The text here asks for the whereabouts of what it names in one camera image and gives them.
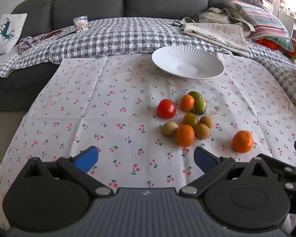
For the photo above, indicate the grey checkered blanket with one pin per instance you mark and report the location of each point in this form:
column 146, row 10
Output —
column 128, row 37

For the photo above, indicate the brown kiwi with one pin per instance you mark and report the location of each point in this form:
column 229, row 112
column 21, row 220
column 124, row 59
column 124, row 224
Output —
column 202, row 131
column 206, row 121
column 169, row 128

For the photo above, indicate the red tomato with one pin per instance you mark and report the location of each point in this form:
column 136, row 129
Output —
column 166, row 109

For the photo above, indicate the orange fuzzy cushion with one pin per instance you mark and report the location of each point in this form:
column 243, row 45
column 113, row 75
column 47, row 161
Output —
column 270, row 45

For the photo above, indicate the striped colourful pillow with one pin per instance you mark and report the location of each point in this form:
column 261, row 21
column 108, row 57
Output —
column 264, row 21

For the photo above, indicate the cherry print tablecloth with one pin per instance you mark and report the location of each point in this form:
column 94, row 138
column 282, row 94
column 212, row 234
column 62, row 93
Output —
column 101, row 118

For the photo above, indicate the green and orange tomato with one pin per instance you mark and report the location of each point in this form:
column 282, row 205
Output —
column 190, row 119

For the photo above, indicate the purple floral cloth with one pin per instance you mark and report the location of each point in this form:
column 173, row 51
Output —
column 27, row 45

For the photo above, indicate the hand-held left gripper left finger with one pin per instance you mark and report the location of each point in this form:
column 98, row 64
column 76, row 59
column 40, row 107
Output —
column 86, row 159

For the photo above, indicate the dark red pouch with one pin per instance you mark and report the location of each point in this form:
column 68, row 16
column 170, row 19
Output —
column 51, row 34

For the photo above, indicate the dark colourful cushion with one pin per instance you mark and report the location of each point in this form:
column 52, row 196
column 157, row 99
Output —
column 294, row 50

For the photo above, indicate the orange mandarin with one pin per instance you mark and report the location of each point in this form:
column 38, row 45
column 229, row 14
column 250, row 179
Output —
column 185, row 135
column 187, row 103
column 242, row 141

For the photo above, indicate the dark grey sofa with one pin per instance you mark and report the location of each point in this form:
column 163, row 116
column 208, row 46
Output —
column 162, row 0

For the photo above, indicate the beige canvas bag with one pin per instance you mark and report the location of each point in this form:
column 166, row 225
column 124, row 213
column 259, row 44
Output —
column 212, row 14

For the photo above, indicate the small black buckle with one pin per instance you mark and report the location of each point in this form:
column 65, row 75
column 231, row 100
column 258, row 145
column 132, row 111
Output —
column 177, row 23

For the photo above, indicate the folded beige floral cloth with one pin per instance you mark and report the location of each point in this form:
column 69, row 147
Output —
column 212, row 35

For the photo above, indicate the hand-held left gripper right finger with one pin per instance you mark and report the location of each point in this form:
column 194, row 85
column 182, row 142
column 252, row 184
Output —
column 204, row 159

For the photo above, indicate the white deer print pillow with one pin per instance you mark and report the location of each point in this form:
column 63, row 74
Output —
column 5, row 33

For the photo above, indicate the white ribbed plate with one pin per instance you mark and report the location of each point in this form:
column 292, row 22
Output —
column 187, row 61

